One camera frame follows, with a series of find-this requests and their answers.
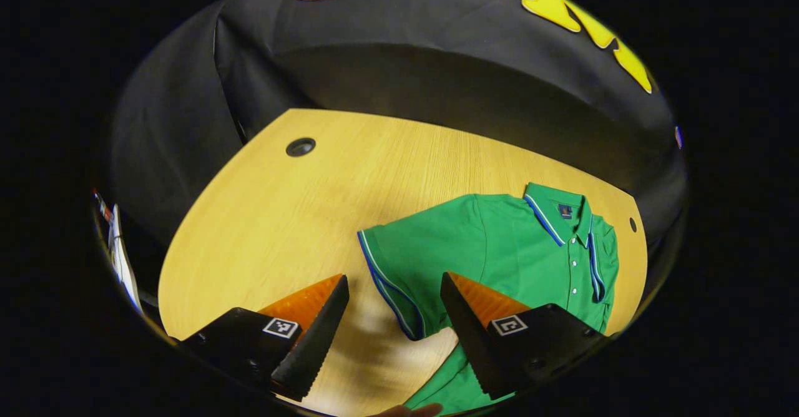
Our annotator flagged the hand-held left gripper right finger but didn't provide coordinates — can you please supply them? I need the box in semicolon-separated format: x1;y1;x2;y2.
440;272;610;401

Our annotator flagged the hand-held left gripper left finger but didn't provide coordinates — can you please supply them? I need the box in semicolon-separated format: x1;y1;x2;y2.
181;274;350;403

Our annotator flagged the green T-shirt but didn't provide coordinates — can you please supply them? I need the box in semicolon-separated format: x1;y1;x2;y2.
357;182;620;415

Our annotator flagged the black backdrop cloth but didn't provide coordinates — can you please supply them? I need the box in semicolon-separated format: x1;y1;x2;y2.
109;0;687;249

